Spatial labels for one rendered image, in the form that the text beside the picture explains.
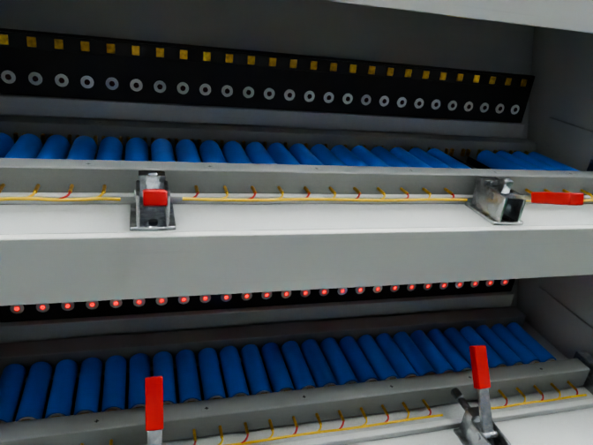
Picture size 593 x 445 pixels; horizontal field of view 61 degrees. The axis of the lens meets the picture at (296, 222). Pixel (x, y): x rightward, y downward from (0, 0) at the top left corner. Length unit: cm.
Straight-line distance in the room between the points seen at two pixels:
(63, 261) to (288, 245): 14
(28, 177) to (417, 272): 28
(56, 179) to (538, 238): 36
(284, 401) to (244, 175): 19
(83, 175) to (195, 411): 20
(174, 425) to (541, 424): 33
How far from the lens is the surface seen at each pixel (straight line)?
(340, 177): 39
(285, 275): 35
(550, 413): 56
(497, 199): 42
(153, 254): 33
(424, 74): 56
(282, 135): 49
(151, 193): 26
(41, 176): 37
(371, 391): 47
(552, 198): 39
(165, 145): 44
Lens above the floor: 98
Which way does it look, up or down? 6 degrees down
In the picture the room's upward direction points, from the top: 1 degrees clockwise
